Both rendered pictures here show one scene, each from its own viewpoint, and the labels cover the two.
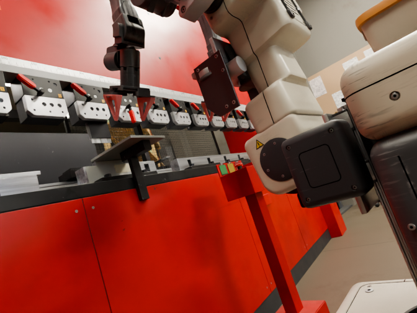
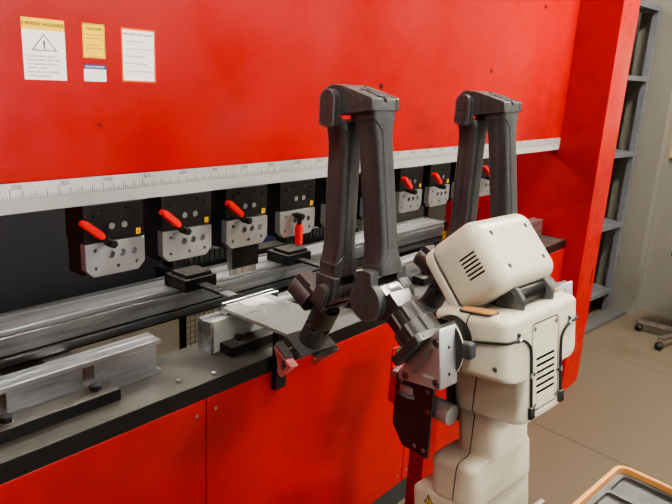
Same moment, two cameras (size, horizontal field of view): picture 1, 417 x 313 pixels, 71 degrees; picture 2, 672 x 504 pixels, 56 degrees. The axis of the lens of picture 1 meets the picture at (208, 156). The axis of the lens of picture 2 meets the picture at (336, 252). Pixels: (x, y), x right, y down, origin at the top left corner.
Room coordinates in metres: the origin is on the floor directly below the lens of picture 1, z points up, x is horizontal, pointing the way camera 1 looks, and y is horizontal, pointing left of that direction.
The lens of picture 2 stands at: (-0.47, -0.03, 1.64)
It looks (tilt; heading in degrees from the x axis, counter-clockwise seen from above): 15 degrees down; 6
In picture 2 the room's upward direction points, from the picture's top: 3 degrees clockwise
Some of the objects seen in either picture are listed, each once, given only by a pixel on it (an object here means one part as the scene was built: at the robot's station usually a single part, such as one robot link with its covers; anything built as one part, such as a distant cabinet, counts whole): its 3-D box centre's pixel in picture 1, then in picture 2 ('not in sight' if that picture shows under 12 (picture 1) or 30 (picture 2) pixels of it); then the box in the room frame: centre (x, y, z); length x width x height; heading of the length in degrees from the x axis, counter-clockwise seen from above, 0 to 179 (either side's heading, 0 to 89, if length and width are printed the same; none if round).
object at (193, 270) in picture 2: (84, 169); (205, 282); (1.32, 0.57, 1.01); 0.26 x 0.12 x 0.05; 57
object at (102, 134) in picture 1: (98, 133); (243, 257); (1.24, 0.43, 1.13); 0.10 x 0.02 x 0.10; 147
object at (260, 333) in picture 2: (128, 178); (265, 335); (1.24, 0.36, 0.89); 0.30 x 0.05 x 0.03; 147
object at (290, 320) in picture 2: (128, 148); (277, 314); (1.16, 0.30, 1.00); 0.26 x 0.18 x 0.01; 57
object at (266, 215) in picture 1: (273, 250); (419, 475); (1.39, -0.14, 0.39); 0.06 x 0.06 x 0.54; 49
